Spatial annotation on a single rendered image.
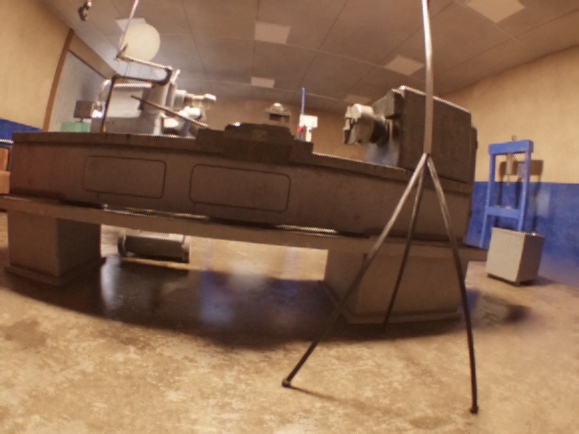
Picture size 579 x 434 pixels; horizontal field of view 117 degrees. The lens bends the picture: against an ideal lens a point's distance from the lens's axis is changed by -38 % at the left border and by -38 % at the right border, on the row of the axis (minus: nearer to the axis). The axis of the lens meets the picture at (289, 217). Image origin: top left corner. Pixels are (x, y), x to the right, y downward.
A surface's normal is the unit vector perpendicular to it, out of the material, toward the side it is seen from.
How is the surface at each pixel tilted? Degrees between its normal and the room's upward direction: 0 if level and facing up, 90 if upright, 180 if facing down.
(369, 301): 90
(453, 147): 90
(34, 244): 90
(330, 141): 90
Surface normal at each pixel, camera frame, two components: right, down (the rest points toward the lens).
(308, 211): 0.15, 0.11
